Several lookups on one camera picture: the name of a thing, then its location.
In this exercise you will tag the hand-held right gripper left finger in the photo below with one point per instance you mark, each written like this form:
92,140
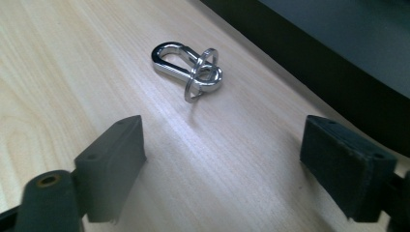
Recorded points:
109,167

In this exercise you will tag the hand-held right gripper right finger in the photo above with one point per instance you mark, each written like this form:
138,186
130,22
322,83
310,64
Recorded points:
345,167

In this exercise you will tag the silver metal carabiner clip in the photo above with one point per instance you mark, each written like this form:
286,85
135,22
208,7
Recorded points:
180,69

